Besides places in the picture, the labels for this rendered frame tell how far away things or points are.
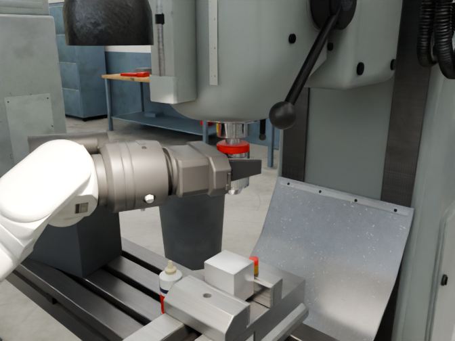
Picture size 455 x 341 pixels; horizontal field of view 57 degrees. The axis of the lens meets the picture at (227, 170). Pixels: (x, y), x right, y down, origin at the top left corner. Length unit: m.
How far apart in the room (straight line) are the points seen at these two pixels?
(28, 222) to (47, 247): 0.52
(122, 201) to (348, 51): 0.35
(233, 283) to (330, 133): 0.43
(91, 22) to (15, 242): 0.25
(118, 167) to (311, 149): 0.55
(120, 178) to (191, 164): 0.09
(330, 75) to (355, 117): 0.30
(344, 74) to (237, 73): 0.19
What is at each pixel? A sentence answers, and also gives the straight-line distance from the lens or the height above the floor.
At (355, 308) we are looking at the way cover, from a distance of 0.89.
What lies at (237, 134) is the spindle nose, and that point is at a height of 1.29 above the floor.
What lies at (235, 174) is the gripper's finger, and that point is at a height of 1.23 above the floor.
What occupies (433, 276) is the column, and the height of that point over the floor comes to 0.93.
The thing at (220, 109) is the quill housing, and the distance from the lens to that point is 0.49.
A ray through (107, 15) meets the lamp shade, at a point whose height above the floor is 1.43.
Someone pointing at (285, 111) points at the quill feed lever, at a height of 1.34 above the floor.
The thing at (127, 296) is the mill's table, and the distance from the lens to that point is 0.87.
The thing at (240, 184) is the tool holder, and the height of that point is 1.21.
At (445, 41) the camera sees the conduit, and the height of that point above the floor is 1.41.
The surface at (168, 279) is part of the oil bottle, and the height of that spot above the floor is 1.02.
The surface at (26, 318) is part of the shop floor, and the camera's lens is 2.58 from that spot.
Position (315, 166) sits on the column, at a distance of 0.96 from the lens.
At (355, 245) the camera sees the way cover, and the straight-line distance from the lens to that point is 0.92.
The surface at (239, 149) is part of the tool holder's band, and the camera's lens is 0.57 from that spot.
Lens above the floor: 1.41
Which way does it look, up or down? 17 degrees down
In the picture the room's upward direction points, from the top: straight up
